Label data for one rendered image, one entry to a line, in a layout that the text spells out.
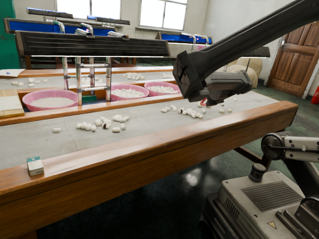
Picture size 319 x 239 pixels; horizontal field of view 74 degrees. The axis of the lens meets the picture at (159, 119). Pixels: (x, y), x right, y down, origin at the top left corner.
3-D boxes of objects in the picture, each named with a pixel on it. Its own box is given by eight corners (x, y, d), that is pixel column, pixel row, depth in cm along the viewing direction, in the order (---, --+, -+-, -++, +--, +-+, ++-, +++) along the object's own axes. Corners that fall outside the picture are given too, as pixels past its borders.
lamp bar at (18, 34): (170, 57, 103) (172, 41, 100) (19, 56, 67) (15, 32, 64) (160, 53, 108) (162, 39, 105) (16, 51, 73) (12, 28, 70)
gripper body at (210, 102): (202, 93, 96) (214, 86, 90) (217, 90, 102) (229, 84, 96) (207, 106, 95) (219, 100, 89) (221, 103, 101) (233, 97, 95)
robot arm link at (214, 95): (254, 88, 83) (243, 69, 85) (237, 92, 77) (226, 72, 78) (231, 102, 93) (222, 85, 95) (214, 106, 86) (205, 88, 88)
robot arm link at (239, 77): (200, 94, 53) (182, 57, 55) (183, 104, 56) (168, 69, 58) (258, 88, 84) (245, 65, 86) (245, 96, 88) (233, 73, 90)
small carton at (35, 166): (44, 172, 60) (43, 167, 60) (30, 176, 58) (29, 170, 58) (40, 160, 65) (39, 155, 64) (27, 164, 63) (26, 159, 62)
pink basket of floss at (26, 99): (89, 109, 123) (89, 94, 119) (61, 130, 99) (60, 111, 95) (48, 101, 127) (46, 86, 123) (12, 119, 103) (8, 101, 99)
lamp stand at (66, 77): (97, 101, 136) (96, 26, 117) (63, 105, 125) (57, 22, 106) (86, 91, 149) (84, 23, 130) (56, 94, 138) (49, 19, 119)
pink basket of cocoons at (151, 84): (186, 103, 153) (189, 91, 149) (157, 108, 137) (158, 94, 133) (164, 91, 171) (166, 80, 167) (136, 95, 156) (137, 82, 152)
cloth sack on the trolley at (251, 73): (258, 89, 407) (265, 69, 391) (232, 91, 369) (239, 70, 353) (235, 80, 449) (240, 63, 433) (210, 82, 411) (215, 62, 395)
